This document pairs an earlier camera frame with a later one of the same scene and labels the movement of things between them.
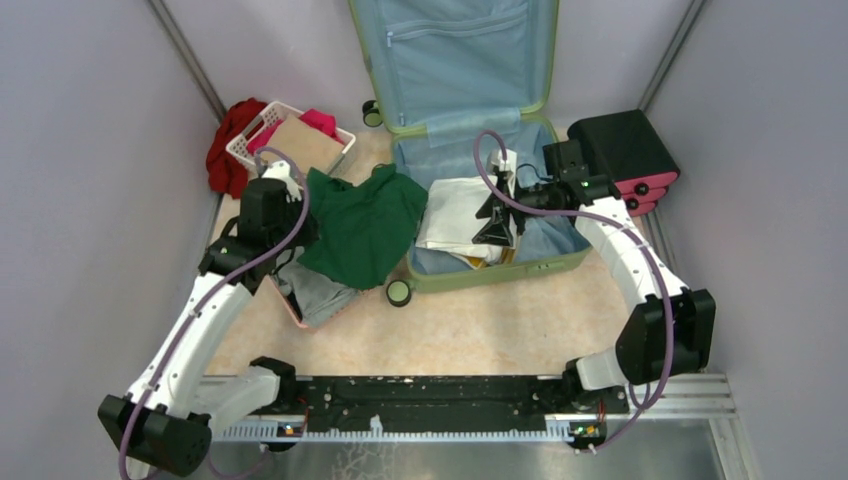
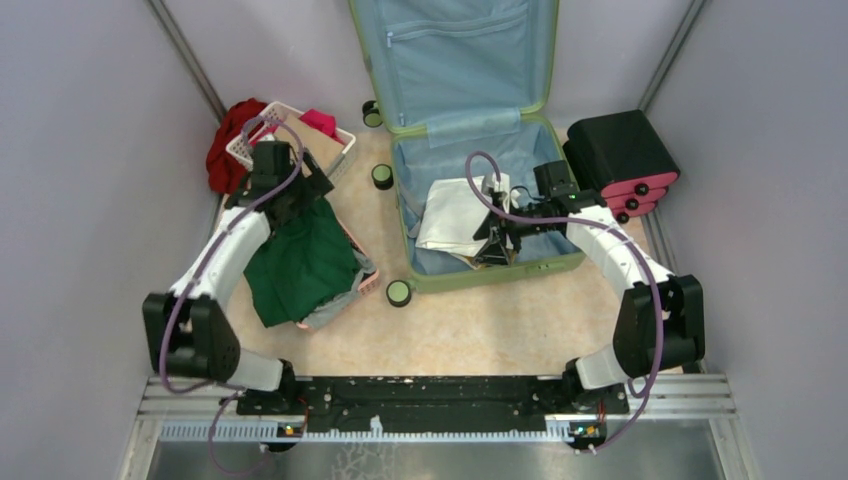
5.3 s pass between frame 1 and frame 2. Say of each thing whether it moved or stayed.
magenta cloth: stayed
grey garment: moved
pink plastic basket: moved
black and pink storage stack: stayed
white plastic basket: stayed
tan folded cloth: stayed
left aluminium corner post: stayed
